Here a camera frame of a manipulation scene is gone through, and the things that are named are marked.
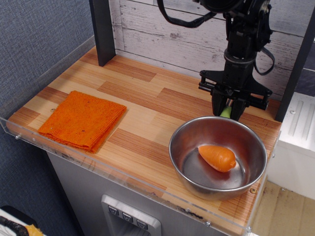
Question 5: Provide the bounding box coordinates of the clear acrylic table guard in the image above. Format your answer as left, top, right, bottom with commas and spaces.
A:
0, 35, 283, 236

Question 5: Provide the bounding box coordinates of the green handled grey spatula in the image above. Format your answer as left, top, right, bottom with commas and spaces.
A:
220, 99, 232, 118

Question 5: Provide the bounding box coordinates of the silver dispenser button panel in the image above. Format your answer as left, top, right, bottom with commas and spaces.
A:
101, 195, 162, 236

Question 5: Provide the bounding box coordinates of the black braided cable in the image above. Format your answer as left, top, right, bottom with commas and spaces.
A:
0, 216, 32, 236

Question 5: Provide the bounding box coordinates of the dark shelf post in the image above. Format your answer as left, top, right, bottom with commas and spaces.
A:
89, 0, 116, 66
275, 10, 315, 122

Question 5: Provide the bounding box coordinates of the dark left shelf post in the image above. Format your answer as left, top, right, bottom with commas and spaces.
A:
89, 0, 116, 66

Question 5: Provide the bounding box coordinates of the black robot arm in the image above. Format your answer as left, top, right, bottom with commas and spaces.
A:
157, 0, 275, 120

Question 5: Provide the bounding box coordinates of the orange plastic carrot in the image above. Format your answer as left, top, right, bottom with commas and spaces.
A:
198, 145, 236, 173

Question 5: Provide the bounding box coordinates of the silver metal bowl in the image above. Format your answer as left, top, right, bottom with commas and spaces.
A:
169, 117, 267, 201

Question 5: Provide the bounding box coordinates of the dark right shelf post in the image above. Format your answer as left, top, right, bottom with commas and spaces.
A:
275, 10, 315, 122

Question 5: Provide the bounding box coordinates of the folded orange cloth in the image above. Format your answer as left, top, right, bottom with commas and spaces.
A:
38, 91, 127, 153

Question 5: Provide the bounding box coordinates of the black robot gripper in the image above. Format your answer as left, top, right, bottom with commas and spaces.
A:
199, 61, 272, 121

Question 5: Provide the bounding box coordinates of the grey toy fridge cabinet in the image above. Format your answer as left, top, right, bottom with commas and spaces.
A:
46, 151, 222, 236

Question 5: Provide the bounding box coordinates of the white ribbed side unit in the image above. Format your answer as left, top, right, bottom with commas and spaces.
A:
267, 92, 315, 199

